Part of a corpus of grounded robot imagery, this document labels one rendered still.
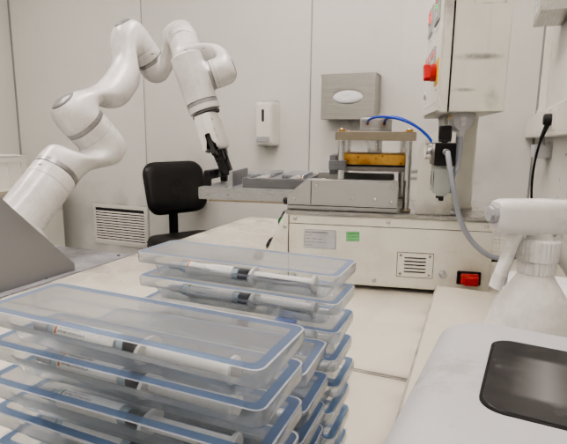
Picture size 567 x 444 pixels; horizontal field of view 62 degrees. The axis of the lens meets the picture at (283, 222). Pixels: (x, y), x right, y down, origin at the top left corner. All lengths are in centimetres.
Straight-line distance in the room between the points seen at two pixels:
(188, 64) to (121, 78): 33
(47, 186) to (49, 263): 20
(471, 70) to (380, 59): 173
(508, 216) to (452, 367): 16
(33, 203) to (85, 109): 30
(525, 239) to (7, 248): 105
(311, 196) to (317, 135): 178
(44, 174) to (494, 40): 109
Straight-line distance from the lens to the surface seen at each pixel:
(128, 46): 165
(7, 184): 363
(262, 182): 117
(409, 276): 110
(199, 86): 128
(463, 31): 110
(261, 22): 306
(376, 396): 69
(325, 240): 109
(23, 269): 124
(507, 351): 33
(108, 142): 145
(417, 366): 68
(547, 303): 44
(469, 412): 26
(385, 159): 113
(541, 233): 44
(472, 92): 109
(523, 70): 273
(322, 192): 108
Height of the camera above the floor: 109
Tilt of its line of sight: 10 degrees down
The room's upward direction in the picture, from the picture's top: 1 degrees clockwise
